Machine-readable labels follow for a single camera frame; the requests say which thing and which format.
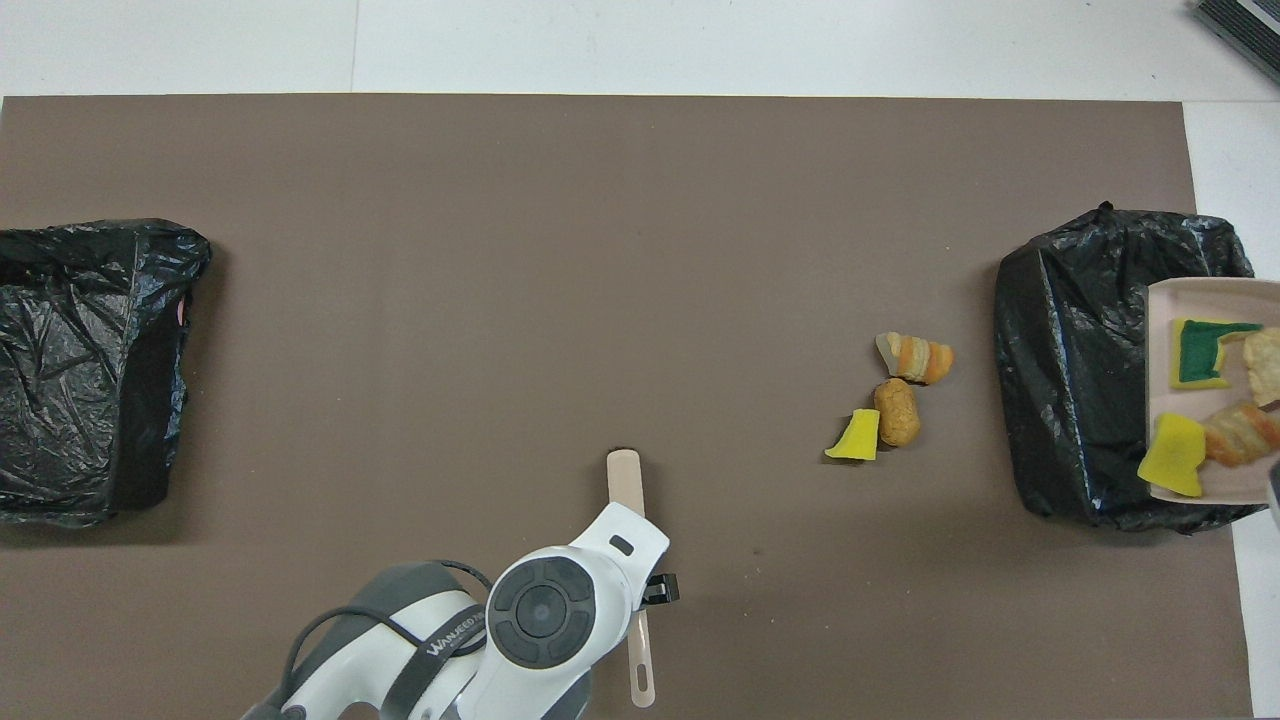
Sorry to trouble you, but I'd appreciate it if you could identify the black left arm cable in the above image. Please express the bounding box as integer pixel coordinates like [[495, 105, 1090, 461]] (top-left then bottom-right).
[[283, 560, 493, 713]]

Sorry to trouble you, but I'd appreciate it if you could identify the beige plastic dustpan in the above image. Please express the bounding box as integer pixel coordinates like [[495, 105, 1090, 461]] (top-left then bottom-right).
[[1143, 277, 1280, 506]]

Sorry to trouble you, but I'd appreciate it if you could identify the brown table mat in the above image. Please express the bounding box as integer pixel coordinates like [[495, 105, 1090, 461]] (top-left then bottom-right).
[[0, 94, 1253, 720]]

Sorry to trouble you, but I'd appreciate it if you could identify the green and yellow sponge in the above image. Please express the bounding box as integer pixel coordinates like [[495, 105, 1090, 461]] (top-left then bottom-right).
[[1171, 317, 1264, 391]]

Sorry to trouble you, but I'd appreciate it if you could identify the dark grey ribbed device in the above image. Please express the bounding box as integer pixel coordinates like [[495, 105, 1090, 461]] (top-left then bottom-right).
[[1192, 0, 1280, 86]]

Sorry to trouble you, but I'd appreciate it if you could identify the small yellow sponge piece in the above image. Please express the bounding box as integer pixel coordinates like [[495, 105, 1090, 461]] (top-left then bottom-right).
[[824, 408, 882, 462]]

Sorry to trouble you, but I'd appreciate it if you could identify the pale bread chunk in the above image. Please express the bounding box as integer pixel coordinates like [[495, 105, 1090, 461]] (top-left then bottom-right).
[[1240, 327, 1280, 408]]

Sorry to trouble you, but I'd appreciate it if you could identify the orange striped bread slice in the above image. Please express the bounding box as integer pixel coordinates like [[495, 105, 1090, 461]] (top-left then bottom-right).
[[1200, 401, 1280, 469]]

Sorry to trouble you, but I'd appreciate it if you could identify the beige hand brush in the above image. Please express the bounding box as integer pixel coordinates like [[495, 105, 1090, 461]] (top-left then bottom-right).
[[606, 449, 659, 709]]

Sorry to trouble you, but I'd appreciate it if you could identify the brown bread roll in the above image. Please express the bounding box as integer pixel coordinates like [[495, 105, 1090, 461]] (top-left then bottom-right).
[[873, 377, 923, 448]]

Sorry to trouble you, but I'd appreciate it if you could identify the striped croissant piece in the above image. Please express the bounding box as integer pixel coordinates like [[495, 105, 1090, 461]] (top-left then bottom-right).
[[875, 331, 955, 387]]

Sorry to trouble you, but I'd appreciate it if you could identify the black bag lined bin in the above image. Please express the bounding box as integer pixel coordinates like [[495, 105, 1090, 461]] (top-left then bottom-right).
[[993, 202, 1266, 536], [0, 219, 213, 528]]

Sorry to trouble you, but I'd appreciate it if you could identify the yellow sponge block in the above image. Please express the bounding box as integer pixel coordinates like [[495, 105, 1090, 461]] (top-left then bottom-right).
[[1137, 412, 1209, 499]]

